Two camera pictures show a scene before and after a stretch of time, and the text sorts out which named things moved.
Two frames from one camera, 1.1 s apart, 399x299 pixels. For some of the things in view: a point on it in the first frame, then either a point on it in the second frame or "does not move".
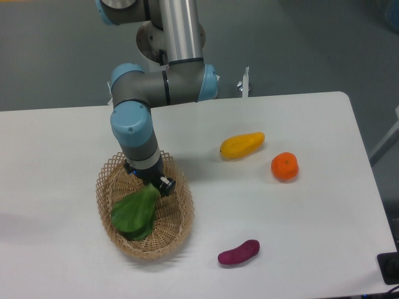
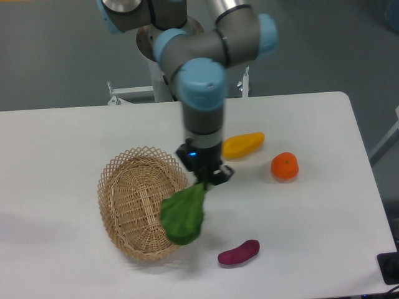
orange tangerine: (285, 166) does not move
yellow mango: (240, 146) does not move
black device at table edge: (388, 264) does not move
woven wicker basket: (174, 213) does not move
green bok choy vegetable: (133, 216) → (181, 213)
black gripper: (153, 175) → (202, 162)
